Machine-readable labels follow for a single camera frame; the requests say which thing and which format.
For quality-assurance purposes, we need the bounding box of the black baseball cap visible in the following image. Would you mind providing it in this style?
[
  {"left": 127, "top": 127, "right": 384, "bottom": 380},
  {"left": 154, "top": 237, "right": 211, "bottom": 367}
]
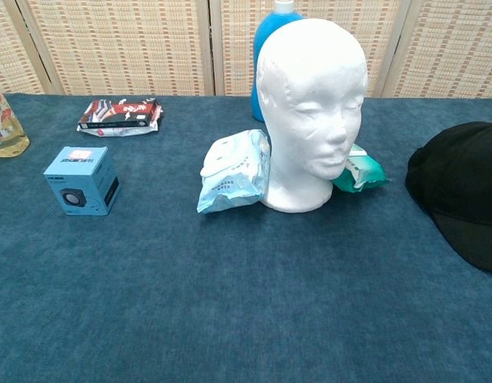
[{"left": 405, "top": 120, "right": 492, "bottom": 274}]

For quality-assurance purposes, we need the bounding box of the white foam mannequin head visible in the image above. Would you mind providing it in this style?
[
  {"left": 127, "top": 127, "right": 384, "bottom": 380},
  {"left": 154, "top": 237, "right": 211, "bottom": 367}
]
[{"left": 256, "top": 17, "right": 369, "bottom": 212}]

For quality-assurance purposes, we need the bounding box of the light blue wet wipes pack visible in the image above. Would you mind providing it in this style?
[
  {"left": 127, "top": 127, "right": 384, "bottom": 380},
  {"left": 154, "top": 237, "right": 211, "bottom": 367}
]
[{"left": 196, "top": 128, "right": 274, "bottom": 215}]

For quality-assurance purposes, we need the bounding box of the blue tablecloth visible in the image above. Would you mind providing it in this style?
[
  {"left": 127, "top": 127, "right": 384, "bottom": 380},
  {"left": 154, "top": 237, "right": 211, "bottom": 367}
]
[{"left": 0, "top": 93, "right": 492, "bottom": 383}]

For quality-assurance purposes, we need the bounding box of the green wet wipes pack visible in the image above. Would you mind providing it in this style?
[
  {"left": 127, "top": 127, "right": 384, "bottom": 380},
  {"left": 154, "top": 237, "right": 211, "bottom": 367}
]
[{"left": 329, "top": 144, "right": 392, "bottom": 194}]

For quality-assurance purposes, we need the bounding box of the red black snack package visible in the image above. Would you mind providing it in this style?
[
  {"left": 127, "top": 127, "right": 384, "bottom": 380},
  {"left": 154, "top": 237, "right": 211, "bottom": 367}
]
[{"left": 76, "top": 97, "right": 166, "bottom": 139}]

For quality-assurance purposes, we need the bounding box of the blue pump detergent bottle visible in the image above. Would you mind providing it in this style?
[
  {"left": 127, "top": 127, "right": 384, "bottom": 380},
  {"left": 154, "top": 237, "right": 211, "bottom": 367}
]
[{"left": 251, "top": 0, "right": 306, "bottom": 123}]

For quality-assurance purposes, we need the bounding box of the blue speaker box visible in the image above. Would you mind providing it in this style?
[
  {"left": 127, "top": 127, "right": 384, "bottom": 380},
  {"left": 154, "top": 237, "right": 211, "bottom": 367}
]
[{"left": 43, "top": 145, "right": 121, "bottom": 217}]

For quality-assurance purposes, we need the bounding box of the woven bamboo folding screen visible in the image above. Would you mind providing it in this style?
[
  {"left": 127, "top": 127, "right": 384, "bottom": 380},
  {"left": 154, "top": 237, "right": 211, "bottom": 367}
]
[{"left": 0, "top": 0, "right": 492, "bottom": 99}]

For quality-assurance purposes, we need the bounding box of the yellow tea bottle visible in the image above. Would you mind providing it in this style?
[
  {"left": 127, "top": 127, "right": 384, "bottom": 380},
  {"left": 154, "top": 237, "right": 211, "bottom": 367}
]
[{"left": 0, "top": 78, "right": 30, "bottom": 159}]

